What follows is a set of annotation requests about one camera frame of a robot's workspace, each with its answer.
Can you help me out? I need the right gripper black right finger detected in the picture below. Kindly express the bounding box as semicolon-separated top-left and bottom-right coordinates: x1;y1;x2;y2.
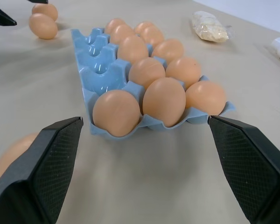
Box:
207;115;280;224

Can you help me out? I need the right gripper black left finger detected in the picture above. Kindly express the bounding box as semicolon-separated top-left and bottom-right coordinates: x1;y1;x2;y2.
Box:
0;116;84;224

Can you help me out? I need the blue plastic egg tray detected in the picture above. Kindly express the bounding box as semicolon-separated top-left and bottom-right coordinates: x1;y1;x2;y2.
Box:
70;27;236;142

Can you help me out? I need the brown egg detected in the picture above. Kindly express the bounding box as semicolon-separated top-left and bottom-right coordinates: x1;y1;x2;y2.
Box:
151;38;185;63
165;56;202;89
92;90;140;138
31;3;59;22
28;13;58;40
128;57;166;91
140;25;165;49
117;35;149;65
0;132;42;187
110;24;136;45
185;81;227;115
133;21;154;35
142;77;187;128
104;18;126;35

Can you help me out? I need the clear bag of beige crumbs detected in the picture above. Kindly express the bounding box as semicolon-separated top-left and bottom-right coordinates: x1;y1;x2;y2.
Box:
191;11;234;44

